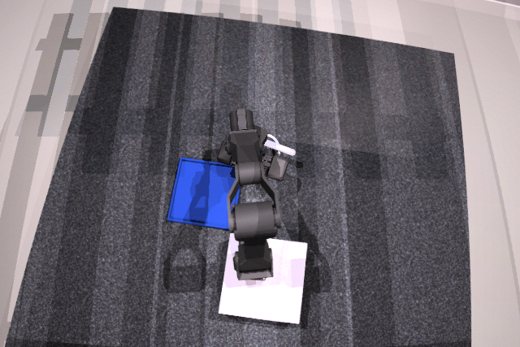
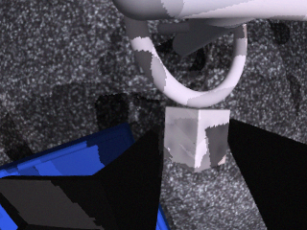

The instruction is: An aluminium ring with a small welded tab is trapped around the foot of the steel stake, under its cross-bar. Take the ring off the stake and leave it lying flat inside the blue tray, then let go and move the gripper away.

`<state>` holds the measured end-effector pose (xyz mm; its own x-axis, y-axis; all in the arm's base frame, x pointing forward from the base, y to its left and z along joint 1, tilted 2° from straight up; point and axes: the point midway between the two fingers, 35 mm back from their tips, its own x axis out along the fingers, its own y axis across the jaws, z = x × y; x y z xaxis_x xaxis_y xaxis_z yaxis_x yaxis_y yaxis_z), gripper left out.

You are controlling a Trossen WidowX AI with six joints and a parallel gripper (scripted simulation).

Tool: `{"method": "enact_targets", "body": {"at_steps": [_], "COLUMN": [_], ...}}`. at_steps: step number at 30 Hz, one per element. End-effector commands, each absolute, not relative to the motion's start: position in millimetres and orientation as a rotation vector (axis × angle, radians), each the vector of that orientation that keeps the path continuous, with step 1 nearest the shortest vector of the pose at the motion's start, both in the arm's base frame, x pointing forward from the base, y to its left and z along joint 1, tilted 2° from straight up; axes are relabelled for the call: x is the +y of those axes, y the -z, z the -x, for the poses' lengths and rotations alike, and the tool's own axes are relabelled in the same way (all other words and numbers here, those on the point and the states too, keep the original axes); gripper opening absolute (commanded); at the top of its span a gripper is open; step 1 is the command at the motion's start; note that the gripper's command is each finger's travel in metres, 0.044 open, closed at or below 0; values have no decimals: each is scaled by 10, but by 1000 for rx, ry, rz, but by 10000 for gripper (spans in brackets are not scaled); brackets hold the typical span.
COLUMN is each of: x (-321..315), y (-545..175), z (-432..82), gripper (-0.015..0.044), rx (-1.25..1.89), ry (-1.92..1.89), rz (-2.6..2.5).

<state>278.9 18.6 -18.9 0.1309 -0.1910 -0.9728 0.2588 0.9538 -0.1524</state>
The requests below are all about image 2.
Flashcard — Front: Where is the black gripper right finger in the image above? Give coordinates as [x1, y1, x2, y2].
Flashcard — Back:
[227, 119, 307, 230]

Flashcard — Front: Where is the blue shallow tray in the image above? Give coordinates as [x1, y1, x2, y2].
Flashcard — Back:
[0, 123, 172, 230]

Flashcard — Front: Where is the silver metal ring with block tab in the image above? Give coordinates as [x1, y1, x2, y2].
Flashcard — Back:
[123, 15, 247, 173]

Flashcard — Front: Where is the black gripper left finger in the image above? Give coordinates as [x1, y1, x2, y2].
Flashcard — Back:
[0, 126, 164, 230]

